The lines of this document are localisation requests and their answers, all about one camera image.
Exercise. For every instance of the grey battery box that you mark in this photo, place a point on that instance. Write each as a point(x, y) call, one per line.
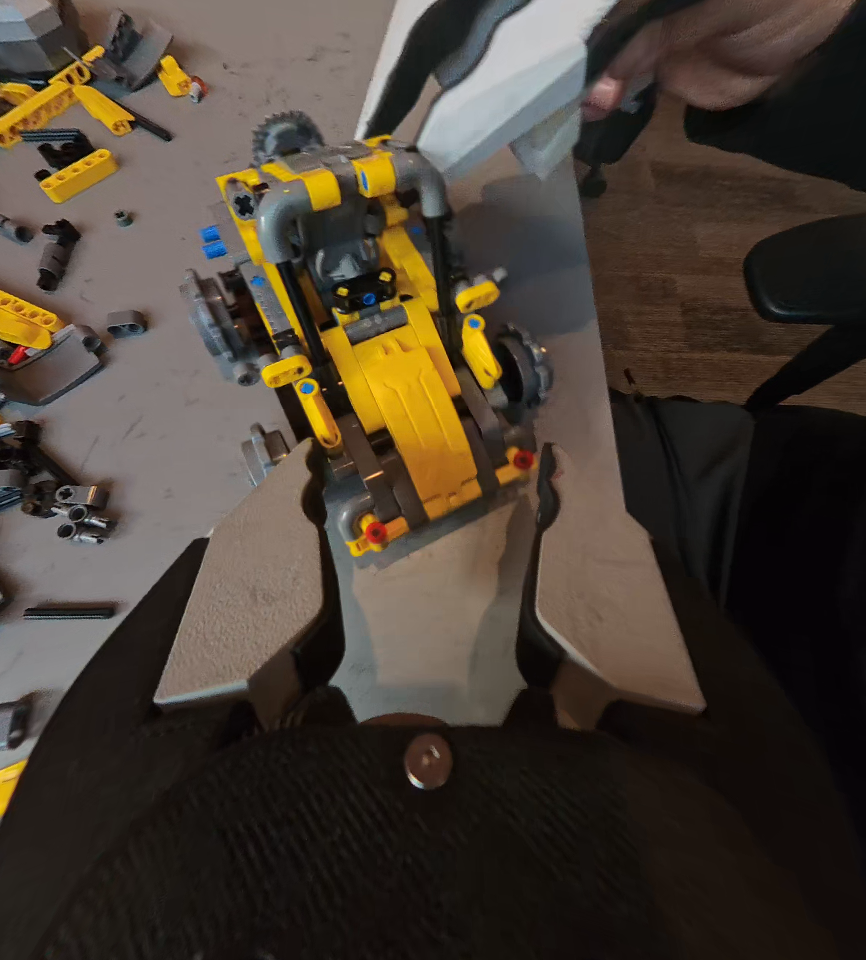
point(5, 30)

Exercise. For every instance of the pile of loose brick pieces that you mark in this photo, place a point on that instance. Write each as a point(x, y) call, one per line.
point(5, 315)

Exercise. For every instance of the short yellow beam brick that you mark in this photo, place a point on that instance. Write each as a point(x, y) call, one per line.
point(77, 176)

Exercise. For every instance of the person's right hand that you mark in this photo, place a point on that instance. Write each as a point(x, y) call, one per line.
point(740, 45)

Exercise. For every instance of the person's right forearm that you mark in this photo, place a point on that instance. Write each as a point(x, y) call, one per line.
point(838, 112)

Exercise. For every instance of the grey ridged rod brick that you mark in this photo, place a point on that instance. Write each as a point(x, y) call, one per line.
point(69, 611)

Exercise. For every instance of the black axle brick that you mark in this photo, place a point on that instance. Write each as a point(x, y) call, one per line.
point(54, 136)

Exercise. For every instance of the thin black rod brick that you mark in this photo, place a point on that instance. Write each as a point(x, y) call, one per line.
point(149, 126)

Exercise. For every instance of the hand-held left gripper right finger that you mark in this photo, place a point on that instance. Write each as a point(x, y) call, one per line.
point(605, 600)

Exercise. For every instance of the yellow toy brick vehicle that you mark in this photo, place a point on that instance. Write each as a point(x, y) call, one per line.
point(403, 390)

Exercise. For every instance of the grey toothed rack piece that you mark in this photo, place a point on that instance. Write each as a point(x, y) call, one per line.
point(268, 315)

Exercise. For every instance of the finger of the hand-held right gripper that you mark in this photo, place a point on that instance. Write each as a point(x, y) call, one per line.
point(523, 90)
point(395, 52)

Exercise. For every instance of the yellow brick with grey end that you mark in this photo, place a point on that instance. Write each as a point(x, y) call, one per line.
point(174, 75)

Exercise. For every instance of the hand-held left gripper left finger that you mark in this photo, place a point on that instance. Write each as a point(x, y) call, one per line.
point(253, 600)

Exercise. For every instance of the dark grey gear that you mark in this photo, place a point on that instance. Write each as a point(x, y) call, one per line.
point(287, 135)

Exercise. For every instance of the black office chair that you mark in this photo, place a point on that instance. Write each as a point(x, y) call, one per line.
point(830, 270)

